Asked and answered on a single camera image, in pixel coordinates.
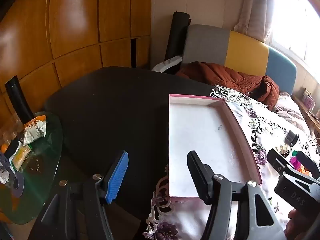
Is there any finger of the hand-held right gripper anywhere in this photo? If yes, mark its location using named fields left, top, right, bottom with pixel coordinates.
left=296, top=151, right=320, bottom=180
left=267, top=149, right=290, bottom=178

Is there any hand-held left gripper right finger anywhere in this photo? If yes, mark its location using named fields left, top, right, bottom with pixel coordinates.
left=187, top=150, right=287, bottom=240

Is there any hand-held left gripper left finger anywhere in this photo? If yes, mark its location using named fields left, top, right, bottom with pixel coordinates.
left=27, top=150, right=129, bottom=240

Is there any magenta toy spool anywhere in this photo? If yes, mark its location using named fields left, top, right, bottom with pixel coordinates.
left=289, top=156, right=304, bottom=170

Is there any black toy piece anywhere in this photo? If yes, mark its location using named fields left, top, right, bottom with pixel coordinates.
left=285, top=131, right=300, bottom=147

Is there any pink shallow box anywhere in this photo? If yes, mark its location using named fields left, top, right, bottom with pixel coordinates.
left=169, top=94, right=263, bottom=200

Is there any person's right hand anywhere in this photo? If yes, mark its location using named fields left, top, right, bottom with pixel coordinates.
left=285, top=209, right=315, bottom=240

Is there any white floral tablecloth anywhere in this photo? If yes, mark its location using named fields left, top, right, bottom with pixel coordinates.
left=142, top=84, right=320, bottom=240

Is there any wooden bedside desk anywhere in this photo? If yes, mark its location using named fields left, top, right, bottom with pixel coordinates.
left=292, top=94, right=320, bottom=138

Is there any pale pink duvet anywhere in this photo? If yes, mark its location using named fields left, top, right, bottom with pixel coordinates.
left=271, top=91, right=313, bottom=138

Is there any green glass side table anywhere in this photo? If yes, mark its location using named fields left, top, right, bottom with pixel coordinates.
left=0, top=112, right=63, bottom=225

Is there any orange white snack bag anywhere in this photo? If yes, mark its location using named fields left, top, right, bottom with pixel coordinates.
left=23, top=115, right=47, bottom=145

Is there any yellow snack packet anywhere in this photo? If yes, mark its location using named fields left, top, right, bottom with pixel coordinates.
left=11, top=145, right=32, bottom=169

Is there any purple disc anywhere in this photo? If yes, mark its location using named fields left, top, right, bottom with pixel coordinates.
left=9, top=172, right=25, bottom=197

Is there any rust brown quilt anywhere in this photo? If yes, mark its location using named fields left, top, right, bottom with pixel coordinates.
left=175, top=61, right=280, bottom=110

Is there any grey yellow blue headboard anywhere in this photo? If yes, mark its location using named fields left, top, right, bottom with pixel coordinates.
left=182, top=24, right=297, bottom=97

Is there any black tube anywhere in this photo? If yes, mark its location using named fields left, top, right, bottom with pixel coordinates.
left=5, top=77, right=35, bottom=124

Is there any window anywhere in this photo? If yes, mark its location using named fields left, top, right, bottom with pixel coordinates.
left=271, top=0, right=320, bottom=68

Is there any black rolled mat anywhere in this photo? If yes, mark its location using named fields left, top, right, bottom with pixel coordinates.
left=165, top=11, right=190, bottom=74

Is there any pale patterned curtain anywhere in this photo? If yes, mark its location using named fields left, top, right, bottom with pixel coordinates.
left=234, top=0, right=278, bottom=43

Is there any wooden wardrobe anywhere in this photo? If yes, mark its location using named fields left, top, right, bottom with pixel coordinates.
left=0, top=0, right=152, bottom=130

